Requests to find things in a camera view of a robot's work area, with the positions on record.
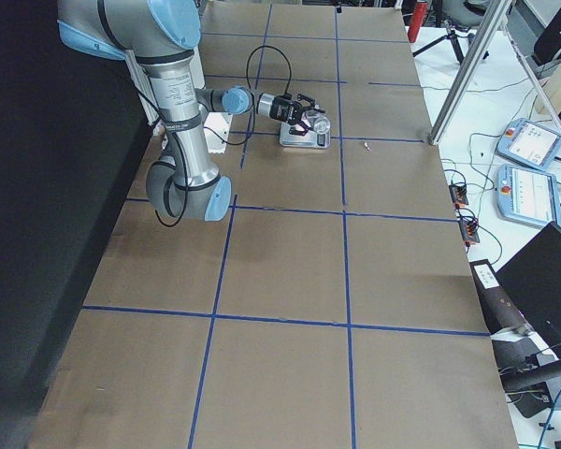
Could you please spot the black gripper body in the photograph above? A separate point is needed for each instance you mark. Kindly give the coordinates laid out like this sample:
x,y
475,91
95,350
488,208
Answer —
x,y
280,110

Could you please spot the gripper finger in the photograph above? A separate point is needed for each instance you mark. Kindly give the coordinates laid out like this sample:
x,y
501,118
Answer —
x,y
298,127
305,102

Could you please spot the glass sauce bottle steel cap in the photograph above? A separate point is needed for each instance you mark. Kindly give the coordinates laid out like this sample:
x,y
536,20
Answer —
x,y
317,122

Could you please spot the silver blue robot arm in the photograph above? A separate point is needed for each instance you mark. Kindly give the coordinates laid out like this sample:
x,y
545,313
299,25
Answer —
x,y
163,35

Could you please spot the silver digital kitchen scale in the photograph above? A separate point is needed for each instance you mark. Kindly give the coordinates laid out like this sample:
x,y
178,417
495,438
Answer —
x,y
319,138

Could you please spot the red cylinder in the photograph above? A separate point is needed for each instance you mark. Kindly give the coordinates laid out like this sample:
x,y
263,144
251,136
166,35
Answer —
x,y
416,20

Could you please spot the orange black connector block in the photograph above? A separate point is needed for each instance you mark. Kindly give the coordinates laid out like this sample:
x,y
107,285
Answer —
x,y
458,194

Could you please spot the far blue teach pendant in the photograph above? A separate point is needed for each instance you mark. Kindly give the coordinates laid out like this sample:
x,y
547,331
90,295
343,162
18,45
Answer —
x,y
529,144

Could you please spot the blue teach pendant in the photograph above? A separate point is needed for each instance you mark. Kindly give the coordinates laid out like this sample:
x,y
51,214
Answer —
x,y
527,196
529,144

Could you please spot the near blue teach pendant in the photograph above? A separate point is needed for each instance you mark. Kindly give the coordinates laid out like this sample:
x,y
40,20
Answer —
x,y
527,196

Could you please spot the black box with label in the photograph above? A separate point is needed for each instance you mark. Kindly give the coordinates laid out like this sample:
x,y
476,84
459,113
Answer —
x,y
499,311

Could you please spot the aluminium frame post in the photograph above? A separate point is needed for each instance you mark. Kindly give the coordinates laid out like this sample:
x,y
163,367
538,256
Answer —
x,y
494,17

